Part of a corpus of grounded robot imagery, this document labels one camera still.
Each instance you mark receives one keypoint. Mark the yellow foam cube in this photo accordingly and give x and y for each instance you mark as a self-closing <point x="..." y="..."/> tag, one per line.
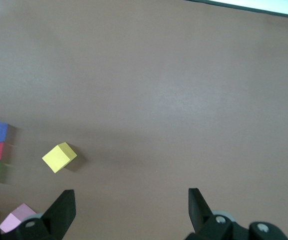
<point x="59" y="157"/>

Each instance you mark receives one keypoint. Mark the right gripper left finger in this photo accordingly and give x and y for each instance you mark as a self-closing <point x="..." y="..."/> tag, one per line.
<point x="60" y="212"/>

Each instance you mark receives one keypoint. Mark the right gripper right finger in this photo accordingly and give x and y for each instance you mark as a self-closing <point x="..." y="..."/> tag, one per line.
<point x="198" y="212"/>

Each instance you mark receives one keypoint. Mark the pink foam cube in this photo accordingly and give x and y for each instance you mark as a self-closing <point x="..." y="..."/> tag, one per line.
<point x="14" y="220"/>

